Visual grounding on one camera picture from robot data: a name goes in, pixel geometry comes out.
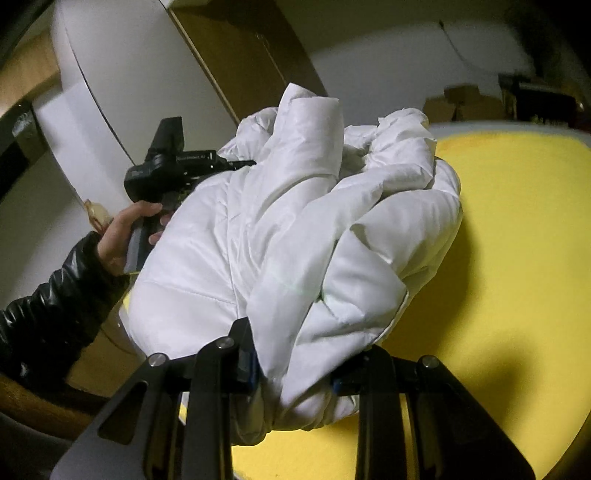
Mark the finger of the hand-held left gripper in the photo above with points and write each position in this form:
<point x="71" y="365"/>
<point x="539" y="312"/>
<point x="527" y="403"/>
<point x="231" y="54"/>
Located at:
<point x="238" y="164"/>

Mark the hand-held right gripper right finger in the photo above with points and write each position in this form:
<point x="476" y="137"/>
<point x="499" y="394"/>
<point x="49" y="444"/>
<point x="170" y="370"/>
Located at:
<point x="344" y="381"/>

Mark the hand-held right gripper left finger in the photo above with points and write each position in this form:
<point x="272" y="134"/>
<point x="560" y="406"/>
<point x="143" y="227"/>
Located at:
<point x="252" y="369"/>

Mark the white puffer jacket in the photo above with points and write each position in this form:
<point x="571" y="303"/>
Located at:
<point x="286" y="240"/>

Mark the person's left forearm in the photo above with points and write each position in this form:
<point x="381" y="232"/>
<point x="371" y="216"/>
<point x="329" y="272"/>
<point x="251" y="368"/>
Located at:
<point x="51" y="314"/>

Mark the person's left hand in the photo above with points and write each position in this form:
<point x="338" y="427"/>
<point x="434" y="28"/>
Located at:
<point x="122" y="233"/>

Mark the brown wooden door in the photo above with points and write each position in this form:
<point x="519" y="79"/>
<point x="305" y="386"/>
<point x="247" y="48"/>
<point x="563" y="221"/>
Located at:
<point x="249" y="60"/>

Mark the cardboard boxes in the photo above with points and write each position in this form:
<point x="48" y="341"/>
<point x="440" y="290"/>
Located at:
<point x="461" y="106"/>

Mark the dark appliance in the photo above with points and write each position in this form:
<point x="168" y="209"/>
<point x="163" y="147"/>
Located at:
<point x="540" y="99"/>

